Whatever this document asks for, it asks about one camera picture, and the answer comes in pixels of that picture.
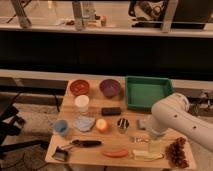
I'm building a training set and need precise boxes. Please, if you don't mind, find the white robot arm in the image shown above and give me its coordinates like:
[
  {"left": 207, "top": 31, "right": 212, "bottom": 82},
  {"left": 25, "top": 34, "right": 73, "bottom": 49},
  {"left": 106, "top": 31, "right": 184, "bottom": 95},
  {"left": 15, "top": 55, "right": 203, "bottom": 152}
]
[{"left": 146, "top": 93, "right": 213, "bottom": 152}]

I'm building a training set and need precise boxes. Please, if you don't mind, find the purple bowl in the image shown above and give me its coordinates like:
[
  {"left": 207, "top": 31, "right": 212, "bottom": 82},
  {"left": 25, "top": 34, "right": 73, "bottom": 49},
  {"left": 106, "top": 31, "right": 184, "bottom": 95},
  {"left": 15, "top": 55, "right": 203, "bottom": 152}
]
[{"left": 99, "top": 79, "right": 121, "bottom": 98}]

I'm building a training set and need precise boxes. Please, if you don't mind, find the red bowl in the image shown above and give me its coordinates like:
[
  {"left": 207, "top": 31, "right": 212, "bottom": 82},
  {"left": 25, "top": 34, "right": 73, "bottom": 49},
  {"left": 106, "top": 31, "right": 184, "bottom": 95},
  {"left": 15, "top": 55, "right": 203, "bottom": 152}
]
[{"left": 70, "top": 80, "right": 90, "bottom": 96}]

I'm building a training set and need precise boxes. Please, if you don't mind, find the dark red grape bunch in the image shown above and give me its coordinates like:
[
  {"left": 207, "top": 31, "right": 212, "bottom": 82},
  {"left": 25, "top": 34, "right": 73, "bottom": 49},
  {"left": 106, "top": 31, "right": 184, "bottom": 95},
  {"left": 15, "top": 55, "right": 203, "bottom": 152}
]
[{"left": 165, "top": 137, "right": 189, "bottom": 168}]

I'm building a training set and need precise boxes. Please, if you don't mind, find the blue sponge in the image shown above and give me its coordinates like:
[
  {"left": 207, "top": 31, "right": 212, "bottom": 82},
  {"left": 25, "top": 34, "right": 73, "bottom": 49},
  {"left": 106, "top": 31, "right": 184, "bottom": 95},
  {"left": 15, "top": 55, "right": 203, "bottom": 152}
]
[{"left": 137, "top": 119, "right": 147, "bottom": 130}]

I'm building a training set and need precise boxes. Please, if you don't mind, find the orange carrot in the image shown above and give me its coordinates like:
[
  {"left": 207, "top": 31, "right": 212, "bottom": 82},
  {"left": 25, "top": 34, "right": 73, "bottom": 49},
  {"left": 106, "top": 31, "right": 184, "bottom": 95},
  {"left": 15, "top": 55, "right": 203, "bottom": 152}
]
[{"left": 101, "top": 149, "right": 129, "bottom": 158}]

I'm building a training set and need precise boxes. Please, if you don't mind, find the green plastic tray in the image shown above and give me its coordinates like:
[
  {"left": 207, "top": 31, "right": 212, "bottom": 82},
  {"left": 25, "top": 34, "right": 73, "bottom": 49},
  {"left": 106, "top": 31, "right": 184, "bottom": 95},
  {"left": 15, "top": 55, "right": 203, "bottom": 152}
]
[{"left": 125, "top": 76, "right": 173, "bottom": 111}]

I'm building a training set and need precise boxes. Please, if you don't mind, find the orange peach fruit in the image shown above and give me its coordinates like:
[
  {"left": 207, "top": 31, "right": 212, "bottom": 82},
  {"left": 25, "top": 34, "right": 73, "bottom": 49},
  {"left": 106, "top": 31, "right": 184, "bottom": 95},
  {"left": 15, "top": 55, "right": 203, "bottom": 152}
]
[{"left": 95, "top": 119, "right": 109, "bottom": 133}]

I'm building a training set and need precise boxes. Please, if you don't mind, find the black rectangular block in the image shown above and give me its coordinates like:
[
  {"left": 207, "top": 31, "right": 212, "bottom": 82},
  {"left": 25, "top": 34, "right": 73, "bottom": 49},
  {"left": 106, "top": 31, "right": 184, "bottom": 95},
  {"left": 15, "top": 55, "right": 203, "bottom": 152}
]
[{"left": 101, "top": 107, "right": 121, "bottom": 116}]

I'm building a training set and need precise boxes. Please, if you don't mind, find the blue-grey crumpled cloth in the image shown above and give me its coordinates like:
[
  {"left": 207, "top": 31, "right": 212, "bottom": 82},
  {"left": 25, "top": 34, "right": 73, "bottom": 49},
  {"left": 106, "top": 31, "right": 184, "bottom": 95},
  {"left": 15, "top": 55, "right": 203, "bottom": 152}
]
[{"left": 73, "top": 116, "right": 96, "bottom": 132}]

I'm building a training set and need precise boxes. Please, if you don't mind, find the white cup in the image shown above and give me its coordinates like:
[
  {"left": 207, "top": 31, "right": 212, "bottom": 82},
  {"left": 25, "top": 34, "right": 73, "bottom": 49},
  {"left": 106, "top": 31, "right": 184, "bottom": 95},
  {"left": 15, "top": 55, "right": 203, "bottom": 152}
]
[{"left": 74, "top": 95, "right": 90, "bottom": 113}]

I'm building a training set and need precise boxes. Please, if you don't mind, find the small metal grater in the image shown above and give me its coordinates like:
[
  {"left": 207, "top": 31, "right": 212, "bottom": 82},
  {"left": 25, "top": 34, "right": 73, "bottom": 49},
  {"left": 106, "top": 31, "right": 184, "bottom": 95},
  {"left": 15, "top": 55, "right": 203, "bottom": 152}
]
[{"left": 52, "top": 148, "right": 69, "bottom": 162}]

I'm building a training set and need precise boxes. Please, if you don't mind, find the blue plastic cup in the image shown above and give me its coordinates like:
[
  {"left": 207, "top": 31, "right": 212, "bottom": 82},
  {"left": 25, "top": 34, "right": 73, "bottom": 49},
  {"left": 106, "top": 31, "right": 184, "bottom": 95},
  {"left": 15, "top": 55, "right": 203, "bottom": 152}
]
[{"left": 53, "top": 120, "right": 69, "bottom": 136}]

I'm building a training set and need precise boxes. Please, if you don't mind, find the black office chair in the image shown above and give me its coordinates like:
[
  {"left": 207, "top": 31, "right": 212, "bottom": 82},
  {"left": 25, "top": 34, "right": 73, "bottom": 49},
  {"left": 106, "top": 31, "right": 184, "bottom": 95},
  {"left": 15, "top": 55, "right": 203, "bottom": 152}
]
[{"left": 0, "top": 95, "right": 49, "bottom": 159}]

